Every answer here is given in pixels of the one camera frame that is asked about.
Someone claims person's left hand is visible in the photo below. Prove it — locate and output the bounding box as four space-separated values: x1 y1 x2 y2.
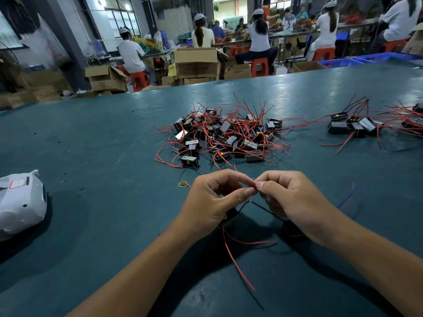
173 170 259 245

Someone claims person's right hand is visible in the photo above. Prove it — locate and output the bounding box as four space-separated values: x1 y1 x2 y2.
254 170 348 248

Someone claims central pile of wired modules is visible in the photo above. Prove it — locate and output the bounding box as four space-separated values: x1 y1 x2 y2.
154 99 305 172

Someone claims person's left forearm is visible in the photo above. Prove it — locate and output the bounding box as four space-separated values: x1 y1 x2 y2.
66 228 199 317

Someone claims person's right forearm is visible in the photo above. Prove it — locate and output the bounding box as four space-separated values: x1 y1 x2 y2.
327 224 423 317

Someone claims shallow cardboard box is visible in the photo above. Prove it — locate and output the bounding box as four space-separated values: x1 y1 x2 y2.
291 61 327 73

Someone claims low cardboard box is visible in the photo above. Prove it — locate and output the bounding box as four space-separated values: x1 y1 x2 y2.
223 63 252 80

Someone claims red plastic stool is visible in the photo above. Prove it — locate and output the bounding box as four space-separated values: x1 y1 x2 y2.
130 71 150 92
250 58 270 78
312 48 336 61
383 40 409 53

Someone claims large closed cardboard box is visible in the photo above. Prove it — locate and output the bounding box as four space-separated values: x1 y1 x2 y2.
174 47 219 78

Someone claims blue plastic crate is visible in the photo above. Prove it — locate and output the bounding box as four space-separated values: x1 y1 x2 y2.
319 59 364 69
353 52 420 64

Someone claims open cardboard box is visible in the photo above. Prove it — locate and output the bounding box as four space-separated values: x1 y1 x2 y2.
85 64 128 93

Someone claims white plastic shell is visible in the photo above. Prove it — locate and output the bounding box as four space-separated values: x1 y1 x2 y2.
0 170 48 240

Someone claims tilted cardboard box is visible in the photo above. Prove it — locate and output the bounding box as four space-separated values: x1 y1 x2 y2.
402 24 423 57

